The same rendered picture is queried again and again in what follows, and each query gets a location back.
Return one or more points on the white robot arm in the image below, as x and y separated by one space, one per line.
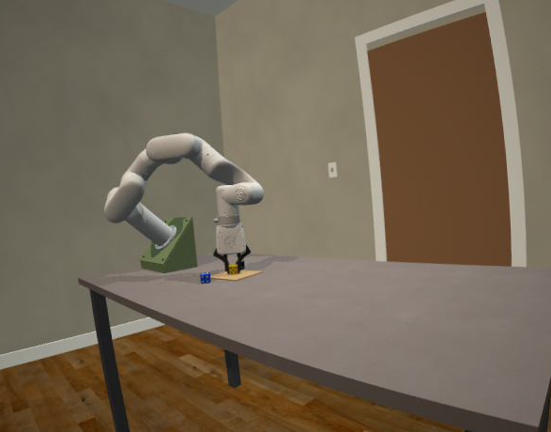
124 202

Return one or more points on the tan mat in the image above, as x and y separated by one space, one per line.
235 277

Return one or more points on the blue die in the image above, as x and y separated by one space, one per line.
205 278

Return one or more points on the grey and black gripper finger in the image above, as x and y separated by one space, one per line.
223 259
240 257

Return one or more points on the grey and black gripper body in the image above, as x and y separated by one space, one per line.
229 239

